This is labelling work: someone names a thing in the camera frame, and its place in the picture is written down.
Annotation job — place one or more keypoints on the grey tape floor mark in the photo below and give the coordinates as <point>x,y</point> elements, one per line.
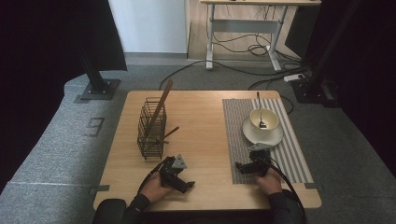
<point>93,127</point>

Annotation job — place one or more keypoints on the white saucer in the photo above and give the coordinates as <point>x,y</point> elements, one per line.
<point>274,138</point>

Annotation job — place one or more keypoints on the black curtain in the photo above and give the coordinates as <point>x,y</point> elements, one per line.
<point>46,46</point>
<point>373,77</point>

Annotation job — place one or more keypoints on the black metal stand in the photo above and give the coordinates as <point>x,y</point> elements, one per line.
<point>311,93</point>
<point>99,90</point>

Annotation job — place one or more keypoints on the black chair armrest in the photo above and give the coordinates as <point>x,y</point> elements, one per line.
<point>109,213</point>

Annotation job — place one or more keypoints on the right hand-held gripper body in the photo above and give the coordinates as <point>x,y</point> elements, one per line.
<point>261,161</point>

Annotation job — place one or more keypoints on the white desk with metal legs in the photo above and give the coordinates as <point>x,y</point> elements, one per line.
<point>246,26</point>

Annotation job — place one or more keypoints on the grey tape strip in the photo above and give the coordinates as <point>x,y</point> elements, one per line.
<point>100,188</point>
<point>313,186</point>

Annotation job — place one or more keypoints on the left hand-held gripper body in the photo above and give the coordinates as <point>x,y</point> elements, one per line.
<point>169,172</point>

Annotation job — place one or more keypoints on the grey striped placemat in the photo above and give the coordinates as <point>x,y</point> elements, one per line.
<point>236,124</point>

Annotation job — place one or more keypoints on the flat wooden spatula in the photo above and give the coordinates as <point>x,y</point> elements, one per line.
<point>165,95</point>

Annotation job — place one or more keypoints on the person's left hand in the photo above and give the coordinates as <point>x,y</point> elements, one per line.
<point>155,190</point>

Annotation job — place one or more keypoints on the person's right hand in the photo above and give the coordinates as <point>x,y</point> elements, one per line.
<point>270,183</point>

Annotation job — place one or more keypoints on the white power strip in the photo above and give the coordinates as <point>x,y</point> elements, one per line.
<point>294,77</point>

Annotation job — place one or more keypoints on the black spoon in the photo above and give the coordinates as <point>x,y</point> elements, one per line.
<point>263,125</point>

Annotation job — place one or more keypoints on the cream bowl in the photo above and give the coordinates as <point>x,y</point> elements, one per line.
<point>271,119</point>

